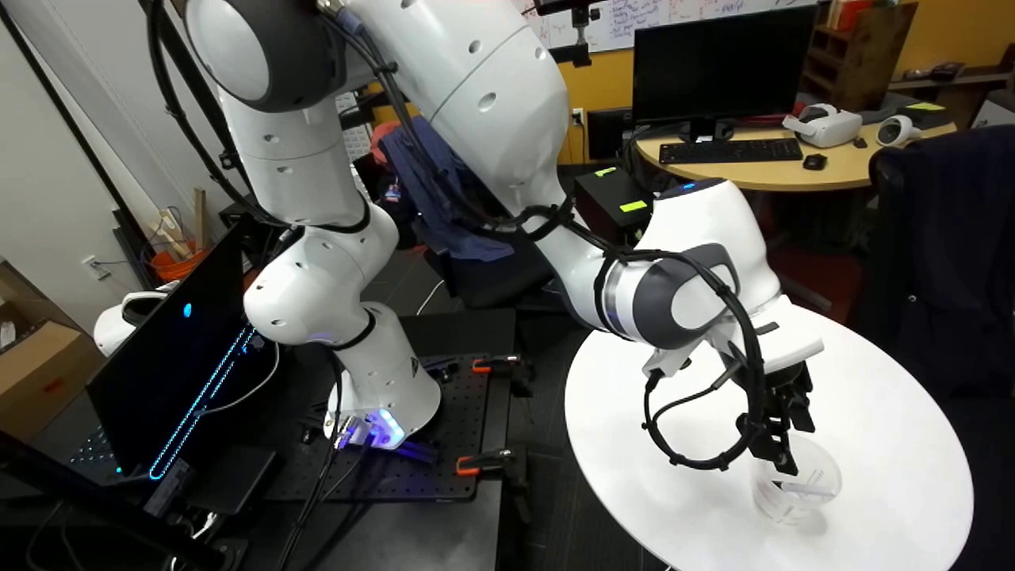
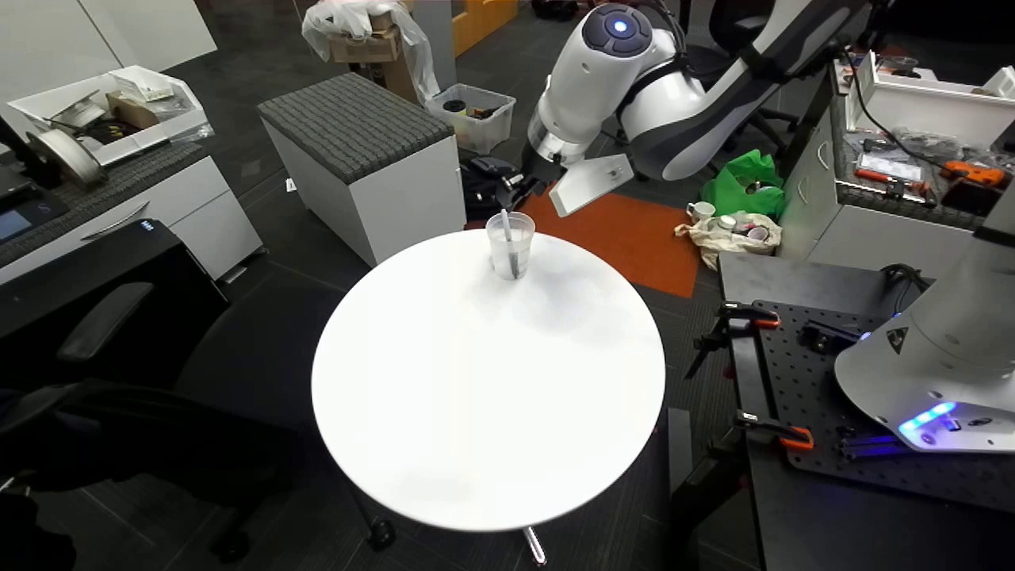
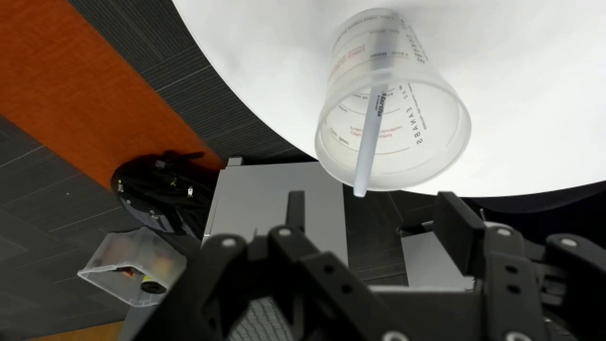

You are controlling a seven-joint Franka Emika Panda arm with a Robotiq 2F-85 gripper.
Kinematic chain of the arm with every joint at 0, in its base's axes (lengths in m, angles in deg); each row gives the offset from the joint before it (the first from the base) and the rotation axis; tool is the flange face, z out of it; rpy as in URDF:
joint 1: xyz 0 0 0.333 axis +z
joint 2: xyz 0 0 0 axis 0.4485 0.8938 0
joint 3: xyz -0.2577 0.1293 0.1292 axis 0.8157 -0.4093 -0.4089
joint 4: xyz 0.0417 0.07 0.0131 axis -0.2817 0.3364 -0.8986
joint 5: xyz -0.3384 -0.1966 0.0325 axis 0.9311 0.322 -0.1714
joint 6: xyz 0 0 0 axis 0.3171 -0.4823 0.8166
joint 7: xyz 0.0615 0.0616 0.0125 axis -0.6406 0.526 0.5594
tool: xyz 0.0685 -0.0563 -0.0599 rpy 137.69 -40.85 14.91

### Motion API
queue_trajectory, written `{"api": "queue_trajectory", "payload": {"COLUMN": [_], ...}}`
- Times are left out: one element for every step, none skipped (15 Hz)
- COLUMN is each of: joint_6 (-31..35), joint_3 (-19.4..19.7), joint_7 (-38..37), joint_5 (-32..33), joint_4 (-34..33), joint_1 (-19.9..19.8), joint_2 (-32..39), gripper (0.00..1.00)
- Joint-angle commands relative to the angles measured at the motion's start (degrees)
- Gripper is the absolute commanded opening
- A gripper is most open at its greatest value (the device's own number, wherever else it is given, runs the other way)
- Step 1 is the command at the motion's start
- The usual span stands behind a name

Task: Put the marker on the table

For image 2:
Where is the orange tool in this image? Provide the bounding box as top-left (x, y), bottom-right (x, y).
top-left (938, 157), bottom-right (1009, 191)

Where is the crumpled beige bag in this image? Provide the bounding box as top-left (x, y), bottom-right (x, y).
top-left (674, 200), bottom-right (785, 271)

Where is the black padded office chair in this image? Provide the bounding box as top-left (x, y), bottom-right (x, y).
top-left (0, 220), bottom-right (353, 564)

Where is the white equipment cart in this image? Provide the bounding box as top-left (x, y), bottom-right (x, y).
top-left (781, 44), bottom-right (1015, 291)

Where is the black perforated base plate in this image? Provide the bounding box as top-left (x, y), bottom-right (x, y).
top-left (726, 299), bottom-right (1015, 516)

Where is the white tray with clutter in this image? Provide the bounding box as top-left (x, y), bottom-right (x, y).
top-left (3, 64), bottom-right (214, 172)

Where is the white tape roll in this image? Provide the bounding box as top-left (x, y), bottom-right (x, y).
top-left (27, 124), bottom-right (107, 191)

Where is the clear plastic cup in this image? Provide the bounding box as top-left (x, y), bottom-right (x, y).
top-left (484, 208), bottom-right (540, 283)

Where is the white plastic bag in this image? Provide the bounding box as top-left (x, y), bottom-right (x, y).
top-left (298, 0), bottom-right (439, 106)

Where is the clear plastic bin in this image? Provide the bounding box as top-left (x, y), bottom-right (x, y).
top-left (424, 81), bottom-right (521, 157)

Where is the white table leg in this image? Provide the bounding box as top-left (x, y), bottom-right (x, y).
top-left (521, 525), bottom-right (553, 571)

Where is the white cabinet with grey cushion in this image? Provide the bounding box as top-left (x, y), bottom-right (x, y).
top-left (252, 71), bottom-right (470, 267)

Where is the yellow cabinet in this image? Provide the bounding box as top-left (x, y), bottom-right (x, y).
top-left (451, 0), bottom-right (522, 57)

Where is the orange handled clamp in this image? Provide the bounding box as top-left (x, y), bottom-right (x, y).
top-left (733, 410), bottom-right (817, 457)
top-left (694, 299), bottom-right (785, 380)

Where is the green plastic bag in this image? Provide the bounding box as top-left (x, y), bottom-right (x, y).
top-left (699, 145), bottom-right (789, 224)

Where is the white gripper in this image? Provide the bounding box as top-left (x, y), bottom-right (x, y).
top-left (490, 149), bottom-right (639, 224)

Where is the orange floor mat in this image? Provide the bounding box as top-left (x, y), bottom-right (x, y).
top-left (516, 191), bottom-right (704, 303)

